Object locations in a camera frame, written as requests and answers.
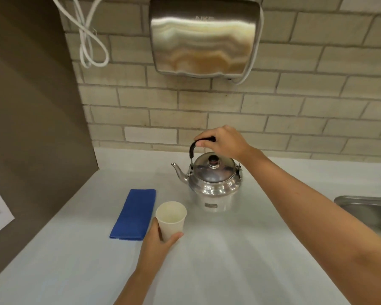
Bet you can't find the person's right hand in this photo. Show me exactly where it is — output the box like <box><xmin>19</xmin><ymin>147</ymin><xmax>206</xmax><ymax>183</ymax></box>
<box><xmin>194</xmin><ymin>125</ymin><xmax>255</xmax><ymax>164</ymax></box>

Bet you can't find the person's left hand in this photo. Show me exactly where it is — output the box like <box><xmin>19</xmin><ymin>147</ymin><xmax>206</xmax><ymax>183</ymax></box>
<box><xmin>135</xmin><ymin>217</ymin><xmax>184</xmax><ymax>277</ymax></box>

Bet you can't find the white paper cup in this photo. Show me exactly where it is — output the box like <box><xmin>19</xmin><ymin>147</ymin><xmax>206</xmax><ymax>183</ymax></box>
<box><xmin>155</xmin><ymin>201</ymin><xmax>187</xmax><ymax>243</ymax></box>

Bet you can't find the silver metal kettle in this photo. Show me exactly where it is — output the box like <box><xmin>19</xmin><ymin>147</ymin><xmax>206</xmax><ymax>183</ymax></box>
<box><xmin>171</xmin><ymin>137</ymin><xmax>243</xmax><ymax>213</ymax></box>

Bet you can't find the person's right forearm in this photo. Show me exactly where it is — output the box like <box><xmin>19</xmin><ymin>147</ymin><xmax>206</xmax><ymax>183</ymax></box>
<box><xmin>241</xmin><ymin>148</ymin><xmax>381</xmax><ymax>305</ymax></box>

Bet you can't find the person's left forearm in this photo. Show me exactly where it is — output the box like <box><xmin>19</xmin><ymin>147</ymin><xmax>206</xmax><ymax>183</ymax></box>
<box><xmin>114</xmin><ymin>269</ymin><xmax>157</xmax><ymax>305</ymax></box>

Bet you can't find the kettle lid with black knob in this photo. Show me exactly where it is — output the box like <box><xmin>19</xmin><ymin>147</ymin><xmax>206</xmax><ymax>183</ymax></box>
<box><xmin>192</xmin><ymin>152</ymin><xmax>236</xmax><ymax>184</ymax></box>

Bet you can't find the blue folded cloth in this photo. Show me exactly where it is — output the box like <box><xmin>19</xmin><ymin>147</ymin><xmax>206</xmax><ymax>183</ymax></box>
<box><xmin>109</xmin><ymin>189</ymin><xmax>157</xmax><ymax>241</ymax></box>

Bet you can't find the stainless steel hand dryer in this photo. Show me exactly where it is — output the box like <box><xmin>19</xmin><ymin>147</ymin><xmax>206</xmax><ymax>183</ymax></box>
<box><xmin>149</xmin><ymin>0</ymin><xmax>262</xmax><ymax>79</ymax></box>

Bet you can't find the stainless steel sink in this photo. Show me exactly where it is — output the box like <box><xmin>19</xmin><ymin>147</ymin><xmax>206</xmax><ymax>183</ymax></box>
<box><xmin>334</xmin><ymin>196</ymin><xmax>381</xmax><ymax>246</ymax></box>

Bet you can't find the white power cable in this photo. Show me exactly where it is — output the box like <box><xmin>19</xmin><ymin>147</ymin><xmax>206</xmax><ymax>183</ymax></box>
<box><xmin>50</xmin><ymin>0</ymin><xmax>110</xmax><ymax>68</ymax></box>

